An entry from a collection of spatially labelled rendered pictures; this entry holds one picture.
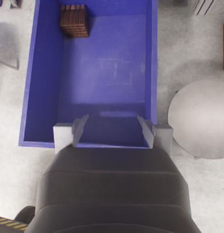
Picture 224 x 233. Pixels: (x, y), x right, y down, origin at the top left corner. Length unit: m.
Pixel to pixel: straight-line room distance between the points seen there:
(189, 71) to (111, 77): 0.47
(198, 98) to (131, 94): 0.25
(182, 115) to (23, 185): 0.90
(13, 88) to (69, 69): 0.49
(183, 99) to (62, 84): 0.50
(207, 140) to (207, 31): 0.67
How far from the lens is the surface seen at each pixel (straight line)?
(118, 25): 0.83
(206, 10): 1.18
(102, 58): 0.75
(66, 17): 0.78
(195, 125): 0.68
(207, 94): 0.72
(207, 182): 0.98
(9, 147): 1.13
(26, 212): 0.96
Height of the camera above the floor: 0.88
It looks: 80 degrees down
